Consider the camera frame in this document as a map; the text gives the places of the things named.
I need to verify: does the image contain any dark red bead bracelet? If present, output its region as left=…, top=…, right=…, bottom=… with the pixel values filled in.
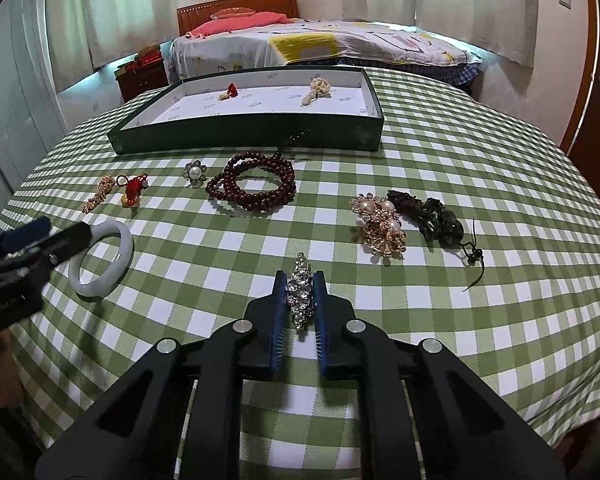
left=205, top=129, right=313, bottom=216

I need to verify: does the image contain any pearl and gold ornament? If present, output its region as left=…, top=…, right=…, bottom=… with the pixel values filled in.
left=301, top=78, right=331, bottom=107

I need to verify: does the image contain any gold pearl flower brooch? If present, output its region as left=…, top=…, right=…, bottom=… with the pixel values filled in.
left=350, top=192, right=408, bottom=263

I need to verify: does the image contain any white jade bangle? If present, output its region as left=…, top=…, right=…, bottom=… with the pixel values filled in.
left=68, top=220, right=134, bottom=300

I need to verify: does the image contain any wooden headboard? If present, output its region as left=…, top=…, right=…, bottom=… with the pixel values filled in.
left=176, top=0, right=299, bottom=37

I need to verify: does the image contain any long white curtain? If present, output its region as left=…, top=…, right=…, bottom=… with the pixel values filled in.
left=415, top=0, right=539, bottom=68

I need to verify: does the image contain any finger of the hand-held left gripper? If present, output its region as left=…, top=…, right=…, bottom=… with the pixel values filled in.
left=0, top=216, right=53, bottom=267
left=0, top=222, right=99, bottom=287

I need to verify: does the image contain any dark wooden nightstand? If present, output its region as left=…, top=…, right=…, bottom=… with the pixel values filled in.
left=114, top=60, right=170, bottom=103

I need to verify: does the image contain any pearl flower ring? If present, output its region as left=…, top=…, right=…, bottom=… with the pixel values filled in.
left=182, top=160, right=208, bottom=188

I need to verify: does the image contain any gold chain brooch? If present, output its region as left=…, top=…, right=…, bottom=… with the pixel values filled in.
left=82, top=175, right=116, bottom=213

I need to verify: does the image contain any pale sliding wardrobe door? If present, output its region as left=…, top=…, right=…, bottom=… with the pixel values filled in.
left=0, top=0, right=67, bottom=196

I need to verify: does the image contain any pink pillow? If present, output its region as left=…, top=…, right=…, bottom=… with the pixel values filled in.
left=186, top=11, right=294, bottom=40

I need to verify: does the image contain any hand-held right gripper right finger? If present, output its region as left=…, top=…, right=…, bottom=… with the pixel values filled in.
left=312, top=270, right=566, bottom=480

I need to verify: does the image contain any red knotted charm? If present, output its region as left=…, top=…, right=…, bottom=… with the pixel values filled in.
left=115, top=172, right=149, bottom=209

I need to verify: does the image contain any silver rhinestone brooch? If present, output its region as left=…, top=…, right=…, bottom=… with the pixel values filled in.
left=286, top=252, right=315, bottom=333

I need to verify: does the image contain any wooden door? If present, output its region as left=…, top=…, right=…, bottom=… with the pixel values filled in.
left=560, top=0, right=600, bottom=161

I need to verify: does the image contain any dark green shallow tray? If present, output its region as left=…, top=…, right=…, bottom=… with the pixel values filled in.
left=106, top=66, right=385, bottom=155

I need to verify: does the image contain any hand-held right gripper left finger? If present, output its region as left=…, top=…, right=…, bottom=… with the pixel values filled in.
left=35, top=270, right=288, bottom=480

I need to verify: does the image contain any red yellow box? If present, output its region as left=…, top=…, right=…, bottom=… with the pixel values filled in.
left=133, top=45, right=164, bottom=66

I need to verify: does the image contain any black beaded cord bracelet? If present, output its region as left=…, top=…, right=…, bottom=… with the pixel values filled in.
left=386, top=189, right=487, bottom=292

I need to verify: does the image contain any wide white curtain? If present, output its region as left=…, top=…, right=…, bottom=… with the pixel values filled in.
left=45, top=0, right=177, bottom=72

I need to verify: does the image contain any green checked tablecloth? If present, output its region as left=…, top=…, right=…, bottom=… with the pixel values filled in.
left=0, top=66, right=600, bottom=480

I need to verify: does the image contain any bed with patterned sheet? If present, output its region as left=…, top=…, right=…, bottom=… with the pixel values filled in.
left=170, top=17, right=483, bottom=86

